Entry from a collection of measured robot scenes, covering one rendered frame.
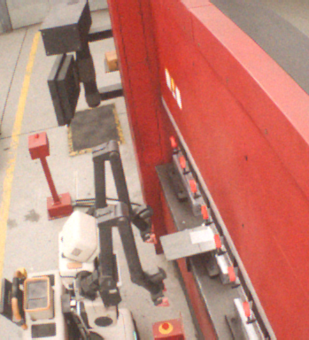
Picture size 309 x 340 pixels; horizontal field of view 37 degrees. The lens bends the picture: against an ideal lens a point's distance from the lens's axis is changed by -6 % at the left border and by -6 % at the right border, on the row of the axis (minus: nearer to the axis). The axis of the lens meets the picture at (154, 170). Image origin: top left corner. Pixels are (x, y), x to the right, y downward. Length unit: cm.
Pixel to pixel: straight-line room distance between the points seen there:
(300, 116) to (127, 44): 184
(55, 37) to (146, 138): 89
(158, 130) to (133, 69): 48
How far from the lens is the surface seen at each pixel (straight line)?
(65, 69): 317
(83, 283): 218
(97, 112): 566
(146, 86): 293
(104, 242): 196
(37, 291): 265
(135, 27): 276
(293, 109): 111
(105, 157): 220
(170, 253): 252
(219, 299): 246
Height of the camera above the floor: 289
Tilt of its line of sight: 38 degrees down
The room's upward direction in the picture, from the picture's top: 9 degrees counter-clockwise
